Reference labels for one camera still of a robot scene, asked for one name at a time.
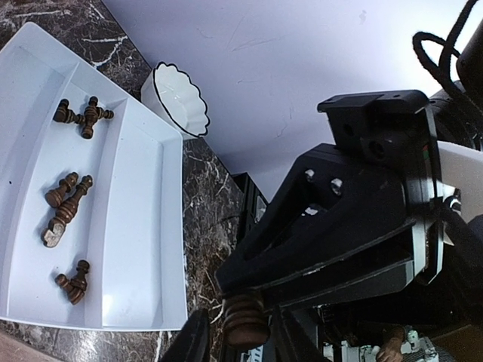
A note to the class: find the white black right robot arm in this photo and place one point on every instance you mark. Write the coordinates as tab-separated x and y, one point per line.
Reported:
457	108

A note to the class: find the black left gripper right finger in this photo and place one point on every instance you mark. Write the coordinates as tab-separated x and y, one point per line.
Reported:
291	343

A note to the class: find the dark pawns pair in tray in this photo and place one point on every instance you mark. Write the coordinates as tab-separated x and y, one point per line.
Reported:
75	287

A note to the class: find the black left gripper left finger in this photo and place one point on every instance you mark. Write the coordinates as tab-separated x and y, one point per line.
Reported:
192	344

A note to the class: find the dark pawn in tray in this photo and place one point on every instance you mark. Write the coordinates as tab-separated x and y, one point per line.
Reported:
55	197

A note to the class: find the dark bishop in tray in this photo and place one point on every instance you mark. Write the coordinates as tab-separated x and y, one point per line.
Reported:
65	213

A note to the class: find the white divided plastic tray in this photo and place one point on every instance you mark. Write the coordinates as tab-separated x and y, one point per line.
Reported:
129	225

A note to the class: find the dark pieces cross cluster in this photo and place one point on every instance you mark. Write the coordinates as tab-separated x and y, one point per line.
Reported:
92	114

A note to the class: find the white scalloped bowl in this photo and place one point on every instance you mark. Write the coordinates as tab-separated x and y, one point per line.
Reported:
171	95

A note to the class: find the dark chess queen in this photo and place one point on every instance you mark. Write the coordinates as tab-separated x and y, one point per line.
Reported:
245	325

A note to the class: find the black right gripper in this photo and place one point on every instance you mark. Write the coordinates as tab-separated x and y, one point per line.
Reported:
352	221

